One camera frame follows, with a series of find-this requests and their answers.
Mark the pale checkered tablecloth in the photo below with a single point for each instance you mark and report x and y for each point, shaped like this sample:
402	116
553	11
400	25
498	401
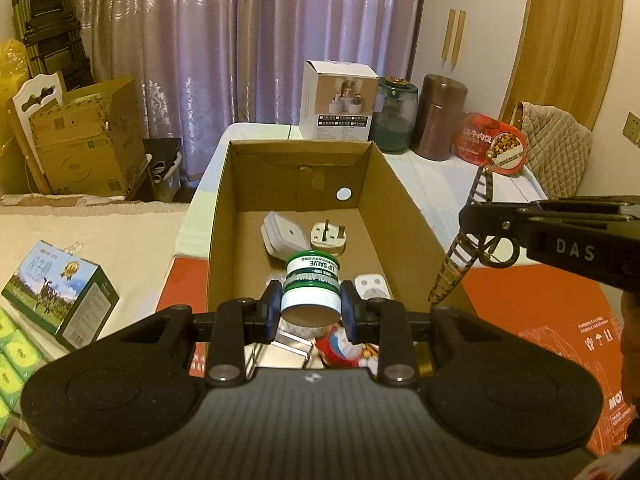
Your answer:
440	190

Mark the white wooden chair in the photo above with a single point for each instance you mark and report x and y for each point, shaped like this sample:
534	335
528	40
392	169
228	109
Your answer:
35	95

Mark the beige wall socket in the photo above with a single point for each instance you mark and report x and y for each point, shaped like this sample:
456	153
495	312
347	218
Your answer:
632	129

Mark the white green-label jar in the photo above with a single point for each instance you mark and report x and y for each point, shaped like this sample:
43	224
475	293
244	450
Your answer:
310	285

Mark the white remote control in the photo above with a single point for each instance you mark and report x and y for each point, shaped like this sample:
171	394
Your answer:
372	285

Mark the chair with quilted cover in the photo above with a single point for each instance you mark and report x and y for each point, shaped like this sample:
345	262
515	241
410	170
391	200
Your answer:
555	150

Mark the yellow plastic bag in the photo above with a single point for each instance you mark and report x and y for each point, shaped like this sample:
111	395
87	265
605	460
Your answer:
12	75

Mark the black folding cart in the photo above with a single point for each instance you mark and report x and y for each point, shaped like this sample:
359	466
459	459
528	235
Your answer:
50	35

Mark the red oval food package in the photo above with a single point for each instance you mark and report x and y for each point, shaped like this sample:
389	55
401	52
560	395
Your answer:
475	145

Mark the red white small toy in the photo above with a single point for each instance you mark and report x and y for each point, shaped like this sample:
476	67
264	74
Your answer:
335	347

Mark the chrome metal holder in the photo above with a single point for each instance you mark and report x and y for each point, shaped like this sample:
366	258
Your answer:
290	345

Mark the printed brown cardboard carton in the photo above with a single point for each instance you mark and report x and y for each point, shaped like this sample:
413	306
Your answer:
90	160

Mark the pile of yellow-green packets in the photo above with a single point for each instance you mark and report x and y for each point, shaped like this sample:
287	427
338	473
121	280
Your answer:
17	365

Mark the white power adapter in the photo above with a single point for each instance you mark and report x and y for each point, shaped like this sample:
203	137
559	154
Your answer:
282	235

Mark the cream bedspread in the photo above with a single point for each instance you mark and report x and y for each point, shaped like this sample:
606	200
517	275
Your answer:
100	230

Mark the green glass jar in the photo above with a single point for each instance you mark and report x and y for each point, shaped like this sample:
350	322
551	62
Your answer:
396	120

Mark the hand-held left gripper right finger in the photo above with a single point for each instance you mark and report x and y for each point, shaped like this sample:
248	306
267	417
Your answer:
348	312

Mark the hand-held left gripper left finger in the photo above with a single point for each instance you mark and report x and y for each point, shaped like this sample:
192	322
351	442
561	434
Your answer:
274	310

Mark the brown cardboard box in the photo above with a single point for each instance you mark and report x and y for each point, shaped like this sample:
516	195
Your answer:
400	220

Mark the white red printed sheet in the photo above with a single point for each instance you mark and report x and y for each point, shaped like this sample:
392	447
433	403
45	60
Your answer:
610	465

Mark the purple curtain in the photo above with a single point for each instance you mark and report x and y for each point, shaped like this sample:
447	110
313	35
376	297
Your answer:
225	35

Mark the red printed cardboard sheet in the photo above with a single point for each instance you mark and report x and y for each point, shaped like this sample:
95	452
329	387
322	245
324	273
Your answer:
550	310

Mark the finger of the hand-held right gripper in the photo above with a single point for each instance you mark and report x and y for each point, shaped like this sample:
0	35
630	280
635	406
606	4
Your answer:
492	222
575	210

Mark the green milk gift box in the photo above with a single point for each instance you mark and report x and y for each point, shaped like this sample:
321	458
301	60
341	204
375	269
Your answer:
50	290

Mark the brown cylindrical canister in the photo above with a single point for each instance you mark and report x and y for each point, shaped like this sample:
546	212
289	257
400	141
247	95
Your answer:
439	120

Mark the dark side table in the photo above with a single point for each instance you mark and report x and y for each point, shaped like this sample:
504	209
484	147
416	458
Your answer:
160	146

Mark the beige plug adapter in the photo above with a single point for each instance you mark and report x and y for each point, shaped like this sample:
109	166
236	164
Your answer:
327	240

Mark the white product box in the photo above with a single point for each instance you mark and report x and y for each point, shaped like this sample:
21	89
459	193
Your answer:
337	105

